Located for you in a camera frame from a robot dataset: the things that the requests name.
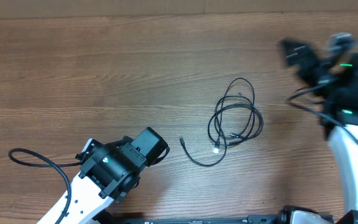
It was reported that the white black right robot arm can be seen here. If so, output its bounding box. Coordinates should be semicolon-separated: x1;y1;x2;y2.
279;33;358;223

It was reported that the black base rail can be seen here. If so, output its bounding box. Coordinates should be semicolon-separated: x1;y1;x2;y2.
113;205;358;224

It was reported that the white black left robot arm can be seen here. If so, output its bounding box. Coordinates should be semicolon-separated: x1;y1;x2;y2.
39;127;170;224

